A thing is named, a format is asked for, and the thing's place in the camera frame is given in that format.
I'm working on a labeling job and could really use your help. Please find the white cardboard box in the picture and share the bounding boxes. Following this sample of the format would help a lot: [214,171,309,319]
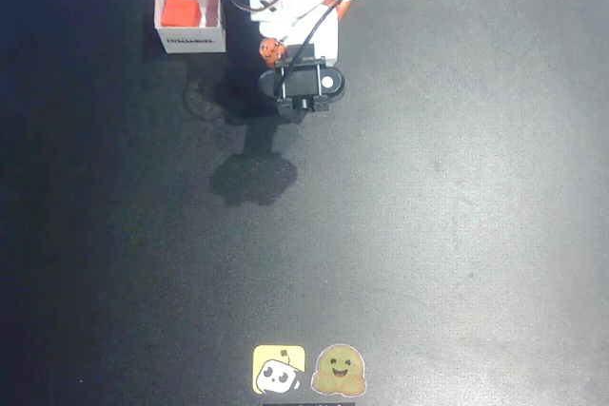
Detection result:
[152,0,227,55]

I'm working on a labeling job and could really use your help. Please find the yellow robot sticker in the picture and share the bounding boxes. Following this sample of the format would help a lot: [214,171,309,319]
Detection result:
[251,343,307,396]

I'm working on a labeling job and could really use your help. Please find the hugging face emoji sticker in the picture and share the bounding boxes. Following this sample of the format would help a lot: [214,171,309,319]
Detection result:
[309,342,368,398]

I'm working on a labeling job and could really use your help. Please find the red cube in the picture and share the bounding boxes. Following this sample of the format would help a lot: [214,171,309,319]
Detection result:
[159,0,202,29]

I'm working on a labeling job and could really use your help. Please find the black camera cable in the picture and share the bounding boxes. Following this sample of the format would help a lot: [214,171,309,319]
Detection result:
[284,0,352,68]

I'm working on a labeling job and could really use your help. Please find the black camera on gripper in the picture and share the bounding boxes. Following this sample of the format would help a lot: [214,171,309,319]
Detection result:
[257,44,349,124]

